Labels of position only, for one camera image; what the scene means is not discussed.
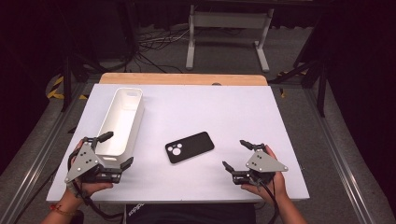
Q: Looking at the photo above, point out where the person's right hand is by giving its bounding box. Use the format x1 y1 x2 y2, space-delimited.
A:
241 145 290 205

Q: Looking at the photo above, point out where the red string bracelet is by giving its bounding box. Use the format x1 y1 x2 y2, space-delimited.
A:
49 203 78 217

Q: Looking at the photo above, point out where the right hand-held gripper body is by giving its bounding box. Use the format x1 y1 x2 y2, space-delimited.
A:
232 142 290 188

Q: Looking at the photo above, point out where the yellow black floor tape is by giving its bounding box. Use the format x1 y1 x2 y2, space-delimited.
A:
277 70 310 99
46 76 90 101

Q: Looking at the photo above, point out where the wooden table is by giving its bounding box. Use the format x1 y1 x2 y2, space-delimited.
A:
98 72 269 87

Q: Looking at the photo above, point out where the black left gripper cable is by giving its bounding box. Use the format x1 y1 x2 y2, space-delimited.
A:
66 147 126 220

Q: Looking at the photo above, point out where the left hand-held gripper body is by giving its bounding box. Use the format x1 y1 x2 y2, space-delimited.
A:
64 136 124 185

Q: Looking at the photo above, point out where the black tripod stand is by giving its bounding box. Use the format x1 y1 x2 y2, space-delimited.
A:
60 46 138 114
268 18 332 119

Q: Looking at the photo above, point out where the bundle of floor cables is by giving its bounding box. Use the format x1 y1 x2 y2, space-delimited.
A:
134 27 191 75

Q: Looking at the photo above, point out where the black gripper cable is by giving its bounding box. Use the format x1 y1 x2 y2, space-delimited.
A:
66 147 126 220
257 179 280 224

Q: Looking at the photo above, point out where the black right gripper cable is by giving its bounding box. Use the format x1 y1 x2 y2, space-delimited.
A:
257 179 280 224

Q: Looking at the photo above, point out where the black phone case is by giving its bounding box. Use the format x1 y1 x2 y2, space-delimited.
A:
164 131 216 165

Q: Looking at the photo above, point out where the person's left hand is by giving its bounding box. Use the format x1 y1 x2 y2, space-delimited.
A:
64 139 115 203

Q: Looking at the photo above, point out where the metal floor rail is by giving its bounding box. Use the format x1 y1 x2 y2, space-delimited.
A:
0 83 95 224
303 88 389 224

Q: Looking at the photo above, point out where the person's dark clothing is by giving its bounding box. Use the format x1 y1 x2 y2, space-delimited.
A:
125 202 258 224

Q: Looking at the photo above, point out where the white plastic bin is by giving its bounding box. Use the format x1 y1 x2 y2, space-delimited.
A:
94 87 146 165

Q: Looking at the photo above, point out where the white metal stand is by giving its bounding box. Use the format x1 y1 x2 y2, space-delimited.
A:
185 4 276 74

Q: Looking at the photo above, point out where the white table board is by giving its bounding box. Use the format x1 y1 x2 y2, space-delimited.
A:
46 83 311 204

